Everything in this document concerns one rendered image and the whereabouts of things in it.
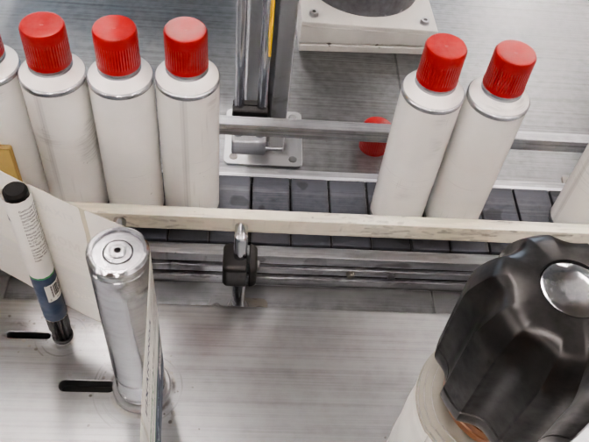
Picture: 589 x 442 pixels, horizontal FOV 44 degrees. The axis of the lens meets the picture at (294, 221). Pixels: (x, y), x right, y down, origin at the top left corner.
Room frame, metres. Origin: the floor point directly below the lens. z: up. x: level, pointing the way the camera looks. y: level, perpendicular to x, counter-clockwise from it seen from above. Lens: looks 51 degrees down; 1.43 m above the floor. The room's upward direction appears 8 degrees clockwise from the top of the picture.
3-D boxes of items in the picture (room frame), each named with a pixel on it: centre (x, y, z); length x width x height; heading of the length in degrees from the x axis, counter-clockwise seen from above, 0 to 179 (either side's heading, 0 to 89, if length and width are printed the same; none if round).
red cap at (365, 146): (0.60, -0.08, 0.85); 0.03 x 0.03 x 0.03
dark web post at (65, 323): (0.28, 0.18, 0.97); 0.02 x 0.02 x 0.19
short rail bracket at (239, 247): (0.36, 0.04, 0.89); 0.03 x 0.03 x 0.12; 7
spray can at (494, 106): (0.47, -0.15, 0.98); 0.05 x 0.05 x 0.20
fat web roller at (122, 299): (0.25, 0.10, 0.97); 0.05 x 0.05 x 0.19
